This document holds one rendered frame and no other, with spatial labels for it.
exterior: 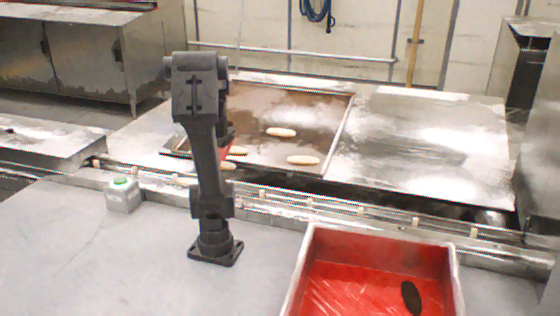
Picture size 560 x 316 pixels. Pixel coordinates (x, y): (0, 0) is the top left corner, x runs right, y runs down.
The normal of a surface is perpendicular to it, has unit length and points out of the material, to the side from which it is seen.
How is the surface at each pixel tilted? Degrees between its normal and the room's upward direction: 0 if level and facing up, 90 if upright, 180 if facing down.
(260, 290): 0
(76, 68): 90
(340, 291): 0
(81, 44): 90
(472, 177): 10
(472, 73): 90
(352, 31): 90
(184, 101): 52
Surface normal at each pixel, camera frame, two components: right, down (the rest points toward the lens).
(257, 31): -0.32, 0.44
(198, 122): 0.05, 0.85
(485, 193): -0.05, -0.79
